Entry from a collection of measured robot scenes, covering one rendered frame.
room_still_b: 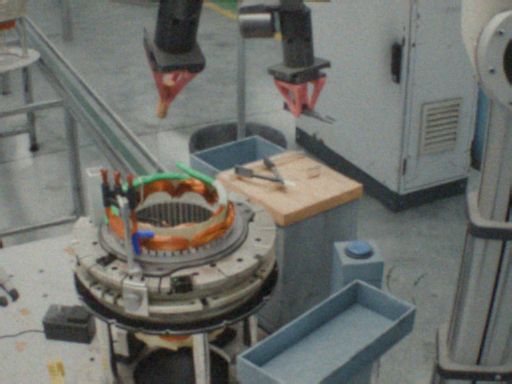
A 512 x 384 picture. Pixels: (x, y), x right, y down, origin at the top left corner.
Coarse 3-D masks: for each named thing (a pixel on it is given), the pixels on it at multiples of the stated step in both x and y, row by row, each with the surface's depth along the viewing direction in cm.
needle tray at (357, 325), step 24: (360, 288) 106; (312, 312) 99; (336, 312) 104; (360, 312) 105; (384, 312) 104; (408, 312) 98; (288, 336) 97; (312, 336) 100; (336, 336) 100; (360, 336) 100; (384, 336) 95; (240, 360) 90; (264, 360) 95; (288, 360) 96; (312, 360) 96; (336, 360) 95; (360, 360) 92
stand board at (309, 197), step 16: (304, 160) 144; (224, 176) 138; (288, 176) 138; (304, 176) 138; (320, 176) 138; (336, 176) 138; (240, 192) 133; (256, 192) 132; (272, 192) 132; (288, 192) 132; (304, 192) 132; (320, 192) 132; (336, 192) 132; (352, 192) 133; (272, 208) 126; (288, 208) 126; (304, 208) 127; (320, 208) 129; (288, 224) 126
